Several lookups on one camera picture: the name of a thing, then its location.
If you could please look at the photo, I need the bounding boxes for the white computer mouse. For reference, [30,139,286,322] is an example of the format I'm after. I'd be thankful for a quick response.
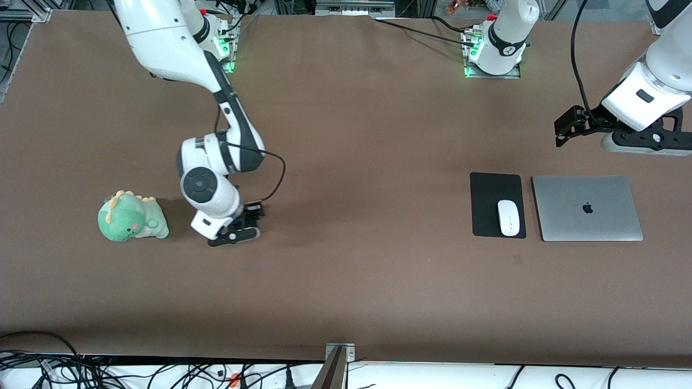
[497,200,521,237]

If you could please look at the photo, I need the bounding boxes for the black mouse pad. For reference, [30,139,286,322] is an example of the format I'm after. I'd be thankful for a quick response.
[470,172,527,239]

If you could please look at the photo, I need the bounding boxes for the silver laptop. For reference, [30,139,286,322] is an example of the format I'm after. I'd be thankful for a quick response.
[531,175,644,242]

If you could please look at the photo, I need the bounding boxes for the green dinosaur plush toy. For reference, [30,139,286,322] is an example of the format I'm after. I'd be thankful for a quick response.
[97,190,170,242]

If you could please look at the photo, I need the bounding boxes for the silver metal box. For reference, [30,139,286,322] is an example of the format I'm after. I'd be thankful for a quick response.
[315,0,395,17]

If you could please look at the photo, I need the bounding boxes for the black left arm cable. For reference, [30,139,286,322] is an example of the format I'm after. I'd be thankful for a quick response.
[570,0,601,126]

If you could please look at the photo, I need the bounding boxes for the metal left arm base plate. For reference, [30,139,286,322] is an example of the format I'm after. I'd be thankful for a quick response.
[464,30,522,79]

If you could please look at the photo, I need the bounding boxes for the short black table cable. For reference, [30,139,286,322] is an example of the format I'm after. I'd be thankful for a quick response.
[430,15,472,33]

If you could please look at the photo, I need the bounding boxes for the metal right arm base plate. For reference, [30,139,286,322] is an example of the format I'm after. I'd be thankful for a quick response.
[214,15,237,73]

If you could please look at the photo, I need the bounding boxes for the long black table cable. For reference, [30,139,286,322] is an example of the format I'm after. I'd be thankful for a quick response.
[373,19,477,46]

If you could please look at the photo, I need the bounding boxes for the metal table bracket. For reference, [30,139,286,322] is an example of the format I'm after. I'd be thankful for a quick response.
[311,343,356,389]

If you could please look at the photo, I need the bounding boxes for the black looped floor cable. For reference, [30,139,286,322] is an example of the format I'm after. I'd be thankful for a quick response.
[0,331,79,358]

